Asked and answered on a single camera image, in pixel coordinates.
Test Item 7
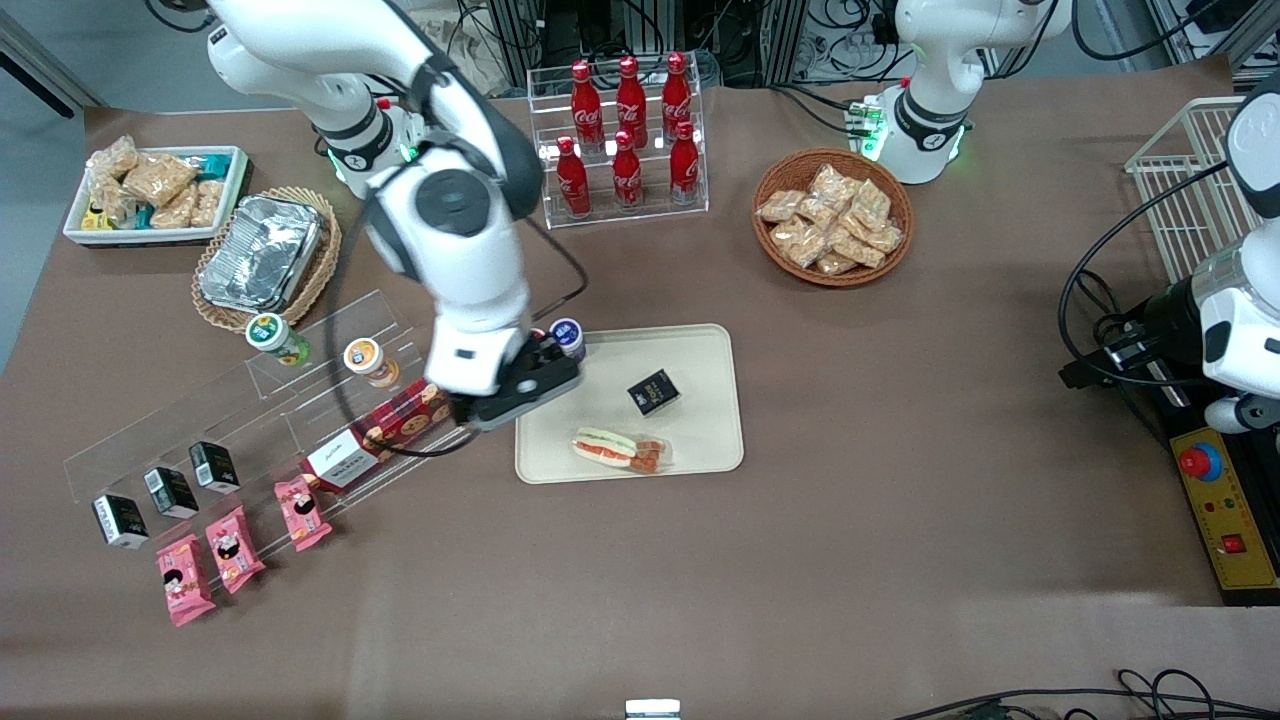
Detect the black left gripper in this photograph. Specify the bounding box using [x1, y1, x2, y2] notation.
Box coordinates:
[1058, 278, 1213, 391]

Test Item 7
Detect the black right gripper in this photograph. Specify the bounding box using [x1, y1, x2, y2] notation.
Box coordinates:
[500, 338, 589, 399]

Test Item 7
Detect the triangular sandwich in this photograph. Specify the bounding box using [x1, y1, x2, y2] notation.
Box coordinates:
[572, 427, 673, 475]

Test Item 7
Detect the beige plastic tray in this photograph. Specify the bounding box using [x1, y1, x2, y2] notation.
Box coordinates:
[514, 323, 746, 486]

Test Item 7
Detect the small black box gold print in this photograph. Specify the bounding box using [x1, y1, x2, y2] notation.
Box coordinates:
[627, 369, 682, 418]

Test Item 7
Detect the red cola bottle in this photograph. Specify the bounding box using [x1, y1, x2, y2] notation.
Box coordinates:
[615, 55, 649, 149]
[570, 60, 604, 153]
[661, 52, 694, 141]
[611, 130, 645, 211]
[556, 136, 591, 219]
[669, 120, 702, 206]

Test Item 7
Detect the orange cap small bottle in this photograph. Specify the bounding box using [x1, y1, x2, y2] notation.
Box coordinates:
[343, 337, 400, 389]

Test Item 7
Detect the clear acrylic bottle rack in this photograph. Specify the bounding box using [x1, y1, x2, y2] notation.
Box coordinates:
[527, 62, 709, 231]

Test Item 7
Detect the red cookie box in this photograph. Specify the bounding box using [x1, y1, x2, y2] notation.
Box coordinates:
[300, 380, 459, 493]

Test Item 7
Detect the yellow emergency stop control box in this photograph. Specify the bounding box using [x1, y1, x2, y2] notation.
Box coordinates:
[1168, 425, 1280, 608]

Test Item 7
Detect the oval wicker basket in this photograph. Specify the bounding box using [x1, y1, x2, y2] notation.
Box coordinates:
[190, 186, 343, 334]

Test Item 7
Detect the green cap small bottle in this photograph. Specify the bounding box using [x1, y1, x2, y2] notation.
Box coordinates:
[245, 312, 311, 367]

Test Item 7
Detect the round wicker basket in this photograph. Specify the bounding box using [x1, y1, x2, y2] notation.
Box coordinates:
[752, 148, 915, 289]

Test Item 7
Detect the pink snack packet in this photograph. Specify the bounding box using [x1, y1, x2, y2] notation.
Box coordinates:
[274, 475, 333, 553]
[156, 534, 217, 628]
[205, 505, 267, 596]

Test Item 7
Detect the crumpled beige cloth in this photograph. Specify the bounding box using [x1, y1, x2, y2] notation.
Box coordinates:
[400, 10, 521, 101]

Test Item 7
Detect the silver foil container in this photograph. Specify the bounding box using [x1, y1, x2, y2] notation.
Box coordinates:
[198, 195, 323, 313]

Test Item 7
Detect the small black carton white label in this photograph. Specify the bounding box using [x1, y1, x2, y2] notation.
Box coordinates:
[188, 441, 241, 494]
[91, 494, 150, 550]
[143, 466, 200, 520]

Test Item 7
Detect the white rectangular dish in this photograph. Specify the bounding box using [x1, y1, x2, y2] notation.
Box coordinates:
[62, 145, 251, 249]

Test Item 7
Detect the clear acrylic stepped shelf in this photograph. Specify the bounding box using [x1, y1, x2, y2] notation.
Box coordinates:
[62, 290, 471, 531]

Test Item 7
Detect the dark metal beam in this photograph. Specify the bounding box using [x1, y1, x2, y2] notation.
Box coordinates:
[0, 8, 106, 121]

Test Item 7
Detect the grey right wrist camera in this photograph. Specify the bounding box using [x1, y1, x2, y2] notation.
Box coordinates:
[462, 378, 586, 433]

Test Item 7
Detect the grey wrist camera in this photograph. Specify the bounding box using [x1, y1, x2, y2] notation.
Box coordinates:
[462, 378, 586, 433]
[1205, 395, 1280, 436]

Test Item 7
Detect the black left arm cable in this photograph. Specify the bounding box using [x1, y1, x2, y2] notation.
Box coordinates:
[1058, 160, 1241, 391]

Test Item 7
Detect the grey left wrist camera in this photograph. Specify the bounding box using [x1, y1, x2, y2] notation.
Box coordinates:
[1205, 395, 1280, 436]

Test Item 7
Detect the white wire basket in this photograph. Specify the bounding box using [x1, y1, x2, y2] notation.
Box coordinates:
[1125, 97, 1261, 286]

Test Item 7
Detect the black floor cable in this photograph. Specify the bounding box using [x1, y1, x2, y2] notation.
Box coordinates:
[890, 668, 1280, 720]

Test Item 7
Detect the metal equipment rack with cables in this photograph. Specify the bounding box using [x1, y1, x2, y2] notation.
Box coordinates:
[455, 0, 901, 91]

